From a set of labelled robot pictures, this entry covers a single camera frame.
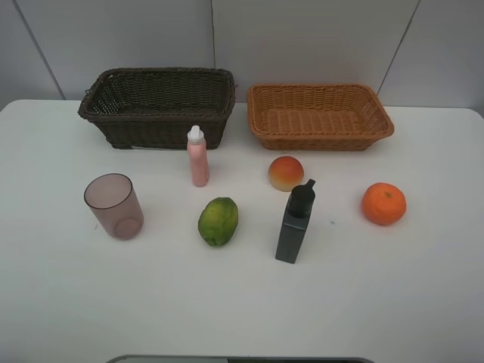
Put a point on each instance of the red yellow peach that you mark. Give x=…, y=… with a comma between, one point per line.
x=285, y=173

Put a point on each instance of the green lime fruit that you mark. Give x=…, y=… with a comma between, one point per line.
x=218, y=221

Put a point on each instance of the black rectangular bottle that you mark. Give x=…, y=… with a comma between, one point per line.
x=295, y=222

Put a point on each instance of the translucent pink plastic cup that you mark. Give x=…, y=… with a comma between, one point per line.
x=114, y=203

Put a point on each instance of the orange mandarin fruit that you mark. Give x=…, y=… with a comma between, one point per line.
x=383, y=204

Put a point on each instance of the pink bottle white cap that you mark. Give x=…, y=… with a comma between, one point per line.
x=197, y=153

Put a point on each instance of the light orange wicker basket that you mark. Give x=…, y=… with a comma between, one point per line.
x=335, y=117

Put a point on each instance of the dark brown wicker basket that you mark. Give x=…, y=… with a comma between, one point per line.
x=156, y=107

